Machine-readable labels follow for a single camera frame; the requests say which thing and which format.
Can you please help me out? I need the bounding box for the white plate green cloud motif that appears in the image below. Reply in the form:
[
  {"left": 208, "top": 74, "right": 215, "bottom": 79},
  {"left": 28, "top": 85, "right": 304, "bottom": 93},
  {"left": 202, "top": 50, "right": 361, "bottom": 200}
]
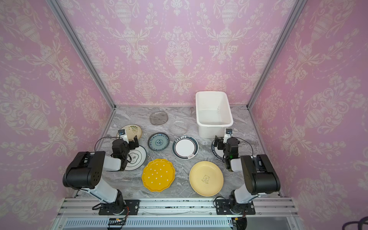
[{"left": 125, "top": 146, "right": 147, "bottom": 171}]

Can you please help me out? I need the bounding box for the pale yellow bear plate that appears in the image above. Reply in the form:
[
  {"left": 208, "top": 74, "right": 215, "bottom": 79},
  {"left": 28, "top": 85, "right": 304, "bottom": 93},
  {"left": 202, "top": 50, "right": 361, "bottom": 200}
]
[{"left": 189, "top": 161, "right": 224, "bottom": 197}]

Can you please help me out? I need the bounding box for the white plate green red rim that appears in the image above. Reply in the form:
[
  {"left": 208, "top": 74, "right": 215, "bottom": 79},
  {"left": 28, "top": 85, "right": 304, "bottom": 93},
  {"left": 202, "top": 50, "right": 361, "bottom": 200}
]
[{"left": 171, "top": 136, "right": 199, "bottom": 160}]

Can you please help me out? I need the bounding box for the yellow scalloped dotted plate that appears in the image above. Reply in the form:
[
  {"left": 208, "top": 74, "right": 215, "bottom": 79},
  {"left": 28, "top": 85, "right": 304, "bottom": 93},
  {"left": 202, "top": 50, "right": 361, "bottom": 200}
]
[{"left": 141, "top": 159, "right": 175, "bottom": 192}]

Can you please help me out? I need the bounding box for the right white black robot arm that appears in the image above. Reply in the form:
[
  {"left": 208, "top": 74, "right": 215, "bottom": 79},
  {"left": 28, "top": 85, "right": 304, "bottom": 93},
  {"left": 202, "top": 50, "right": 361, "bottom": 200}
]
[{"left": 213, "top": 136, "right": 281, "bottom": 215}]

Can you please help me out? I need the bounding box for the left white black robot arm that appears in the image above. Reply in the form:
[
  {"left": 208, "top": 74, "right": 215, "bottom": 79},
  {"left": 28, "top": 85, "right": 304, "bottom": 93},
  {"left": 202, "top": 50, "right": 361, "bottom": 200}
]
[{"left": 62, "top": 136, "right": 140, "bottom": 217}]

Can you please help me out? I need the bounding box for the white plastic bin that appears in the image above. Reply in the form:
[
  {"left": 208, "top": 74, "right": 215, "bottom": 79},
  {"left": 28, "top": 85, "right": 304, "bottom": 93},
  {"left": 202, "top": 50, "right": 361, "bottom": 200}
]
[{"left": 195, "top": 91, "right": 233, "bottom": 139}]

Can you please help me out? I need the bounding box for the white plate green lettered rim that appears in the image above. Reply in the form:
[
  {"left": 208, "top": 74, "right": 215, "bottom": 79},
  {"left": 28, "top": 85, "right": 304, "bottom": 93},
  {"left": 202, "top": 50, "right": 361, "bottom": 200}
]
[{"left": 211, "top": 141, "right": 224, "bottom": 161}]

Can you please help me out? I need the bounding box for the cream plate with willow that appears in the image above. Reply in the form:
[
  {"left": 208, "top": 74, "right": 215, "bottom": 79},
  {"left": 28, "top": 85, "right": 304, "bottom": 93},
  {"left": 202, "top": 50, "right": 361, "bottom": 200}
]
[{"left": 120, "top": 124, "right": 142, "bottom": 141}]

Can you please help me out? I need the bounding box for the blue floral patterned plate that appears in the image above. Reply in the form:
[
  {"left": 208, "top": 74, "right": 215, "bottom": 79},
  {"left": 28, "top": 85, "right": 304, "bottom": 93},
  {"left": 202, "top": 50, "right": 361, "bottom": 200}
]
[{"left": 148, "top": 132, "right": 170, "bottom": 151}]

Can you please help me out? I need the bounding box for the grey smoked glass plate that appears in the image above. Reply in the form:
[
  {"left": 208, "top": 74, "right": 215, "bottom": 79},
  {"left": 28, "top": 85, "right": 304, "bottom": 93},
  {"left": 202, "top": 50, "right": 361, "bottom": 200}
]
[{"left": 149, "top": 111, "right": 168, "bottom": 126}]

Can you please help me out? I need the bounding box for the clear glass plate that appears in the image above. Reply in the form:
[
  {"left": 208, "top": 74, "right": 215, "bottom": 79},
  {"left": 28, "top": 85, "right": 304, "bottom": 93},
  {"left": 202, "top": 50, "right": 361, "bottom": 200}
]
[{"left": 169, "top": 120, "right": 188, "bottom": 136}]

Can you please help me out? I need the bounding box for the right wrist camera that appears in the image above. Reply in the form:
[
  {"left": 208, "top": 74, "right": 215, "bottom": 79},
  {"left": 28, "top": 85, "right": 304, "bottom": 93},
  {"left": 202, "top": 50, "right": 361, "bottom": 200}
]
[{"left": 223, "top": 128, "right": 233, "bottom": 144}]

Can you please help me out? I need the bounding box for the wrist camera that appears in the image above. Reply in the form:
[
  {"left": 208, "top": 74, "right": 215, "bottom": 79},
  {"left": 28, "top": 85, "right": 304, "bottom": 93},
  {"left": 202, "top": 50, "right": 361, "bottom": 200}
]
[
  {"left": 223, "top": 128, "right": 233, "bottom": 144},
  {"left": 117, "top": 129, "right": 129, "bottom": 142}
]

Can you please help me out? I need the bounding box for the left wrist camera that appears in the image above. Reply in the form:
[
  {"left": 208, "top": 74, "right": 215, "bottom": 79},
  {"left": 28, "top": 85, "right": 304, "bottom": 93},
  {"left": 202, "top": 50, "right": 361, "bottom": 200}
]
[{"left": 117, "top": 129, "right": 129, "bottom": 142}]

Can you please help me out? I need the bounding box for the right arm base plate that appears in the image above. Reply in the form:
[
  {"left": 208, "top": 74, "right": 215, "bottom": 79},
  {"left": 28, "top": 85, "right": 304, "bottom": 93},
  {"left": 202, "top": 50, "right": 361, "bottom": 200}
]
[{"left": 214, "top": 199, "right": 256, "bottom": 215}]

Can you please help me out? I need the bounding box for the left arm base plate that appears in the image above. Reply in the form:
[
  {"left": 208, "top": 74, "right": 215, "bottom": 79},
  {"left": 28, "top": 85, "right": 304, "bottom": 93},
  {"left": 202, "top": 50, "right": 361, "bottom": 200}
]
[{"left": 98, "top": 199, "right": 140, "bottom": 216}]

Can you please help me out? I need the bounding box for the aluminium mounting rail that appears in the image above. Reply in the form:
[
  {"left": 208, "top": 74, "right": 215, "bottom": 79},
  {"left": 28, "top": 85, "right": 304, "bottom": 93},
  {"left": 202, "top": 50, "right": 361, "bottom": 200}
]
[{"left": 52, "top": 196, "right": 304, "bottom": 230}]

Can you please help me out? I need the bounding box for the right corner aluminium post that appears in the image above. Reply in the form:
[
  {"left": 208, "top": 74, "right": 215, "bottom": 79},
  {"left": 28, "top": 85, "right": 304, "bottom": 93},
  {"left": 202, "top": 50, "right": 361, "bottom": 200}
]
[{"left": 247, "top": 0, "right": 307, "bottom": 110}]

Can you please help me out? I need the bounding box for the corner aluminium post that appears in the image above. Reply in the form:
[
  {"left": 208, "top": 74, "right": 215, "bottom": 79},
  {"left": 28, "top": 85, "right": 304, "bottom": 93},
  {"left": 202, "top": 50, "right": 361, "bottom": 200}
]
[
  {"left": 247, "top": 0, "right": 307, "bottom": 110},
  {"left": 46, "top": 0, "right": 116, "bottom": 110}
]

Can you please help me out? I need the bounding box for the left corner aluminium post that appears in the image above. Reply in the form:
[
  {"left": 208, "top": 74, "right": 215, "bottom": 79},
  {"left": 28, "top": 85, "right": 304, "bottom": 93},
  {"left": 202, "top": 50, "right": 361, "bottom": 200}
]
[{"left": 46, "top": 0, "right": 116, "bottom": 110}]

